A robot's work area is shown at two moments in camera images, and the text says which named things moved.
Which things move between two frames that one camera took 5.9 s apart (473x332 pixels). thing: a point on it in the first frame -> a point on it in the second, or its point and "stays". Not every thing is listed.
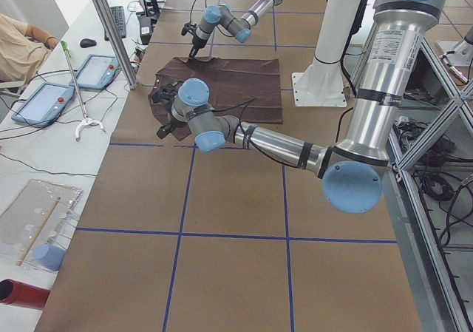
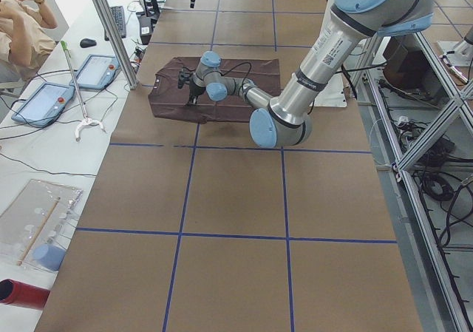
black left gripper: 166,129 -> 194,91
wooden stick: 21,260 stays
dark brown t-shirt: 247,89 stays
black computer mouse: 86,43 stays
